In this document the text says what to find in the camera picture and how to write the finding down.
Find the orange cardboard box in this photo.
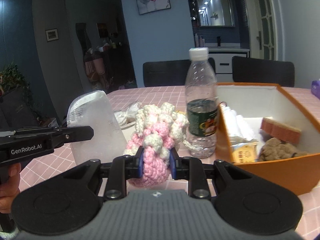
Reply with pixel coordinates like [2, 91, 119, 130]
[215, 82, 320, 196]

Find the clear plastic water bottle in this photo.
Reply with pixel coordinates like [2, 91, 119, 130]
[184, 47, 219, 158]

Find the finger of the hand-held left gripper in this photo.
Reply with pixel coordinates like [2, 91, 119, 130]
[51, 126, 95, 150]

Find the green potted plant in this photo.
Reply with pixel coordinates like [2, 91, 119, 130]
[0, 61, 37, 120]

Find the brown plush toy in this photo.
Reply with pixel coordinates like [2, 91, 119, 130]
[257, 137, 309, 162]

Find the yellow snack packet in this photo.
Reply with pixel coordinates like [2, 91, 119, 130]
[230, 141, 259, 163]

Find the dark wall picture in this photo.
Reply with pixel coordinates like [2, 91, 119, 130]
[97, 23, 108, 38]

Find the purple tissue pack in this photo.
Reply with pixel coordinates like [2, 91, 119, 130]
[310, 79, 320, 96]

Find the white plastic packet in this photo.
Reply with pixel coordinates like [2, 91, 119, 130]
[66, 90, 128, 166]

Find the wavy wall mirror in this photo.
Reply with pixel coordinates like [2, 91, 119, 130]
[76, 22, 91, 53]

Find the orange sponge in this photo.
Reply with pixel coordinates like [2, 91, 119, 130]
[260, 117, 302, 144]

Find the person's left hand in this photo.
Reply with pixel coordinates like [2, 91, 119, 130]
[0, 162, 22, 214]

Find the small framed picture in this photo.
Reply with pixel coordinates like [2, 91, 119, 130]
[45, 28, 59, 42]

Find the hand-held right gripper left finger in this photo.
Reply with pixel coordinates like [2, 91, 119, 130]
[62, 145, 145, 202]

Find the pink checked tablecloth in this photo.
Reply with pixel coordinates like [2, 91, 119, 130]
[22, 85, 320, 240]

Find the white glass-panel door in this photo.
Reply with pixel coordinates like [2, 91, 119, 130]
[246, 0, 283, 61]

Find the black chair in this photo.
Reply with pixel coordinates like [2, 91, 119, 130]
[232, 56, 295, 88]
[142, 58, 216, 87]

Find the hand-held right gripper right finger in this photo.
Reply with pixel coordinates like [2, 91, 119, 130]
[169, 147, 253, 202]

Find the white folded cloth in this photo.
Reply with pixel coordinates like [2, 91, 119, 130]
[221, 105, 258, 144]

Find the dark sideboard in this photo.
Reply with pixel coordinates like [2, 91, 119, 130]
[102, 46, 137, 90]

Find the white vanity cabinet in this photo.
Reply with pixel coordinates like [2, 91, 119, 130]
[207, 47, 250, 74]

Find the pink bag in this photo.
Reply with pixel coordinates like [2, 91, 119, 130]
[84, 51, 105, 86]

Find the clear crumpled plastic bag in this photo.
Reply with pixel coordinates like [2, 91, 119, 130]
[114, 102, 143, 127]

